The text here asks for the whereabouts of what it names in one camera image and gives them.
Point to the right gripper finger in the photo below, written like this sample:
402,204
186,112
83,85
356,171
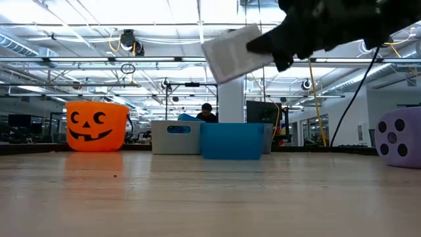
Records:
283,62
261,44

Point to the white card with print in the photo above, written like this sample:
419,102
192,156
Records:
230,56

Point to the light grey plastic bin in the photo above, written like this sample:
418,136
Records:
177,141

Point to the purple foam die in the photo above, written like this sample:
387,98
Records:
411,138

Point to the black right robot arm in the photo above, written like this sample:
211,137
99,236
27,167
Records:
371,19

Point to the black monitor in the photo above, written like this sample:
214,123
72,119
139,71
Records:
263,112

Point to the white building column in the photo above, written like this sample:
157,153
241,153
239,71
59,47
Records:
232,102

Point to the dark grey translucent bin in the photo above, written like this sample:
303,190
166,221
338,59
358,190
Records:
269,138

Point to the person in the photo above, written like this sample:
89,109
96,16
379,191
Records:
207,113

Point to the teal plastic tray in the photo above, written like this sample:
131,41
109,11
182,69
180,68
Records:
232,141

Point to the orange pumpkin face bucket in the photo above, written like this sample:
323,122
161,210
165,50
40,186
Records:
115,121

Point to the black metal frame rig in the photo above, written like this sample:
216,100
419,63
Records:
192,84

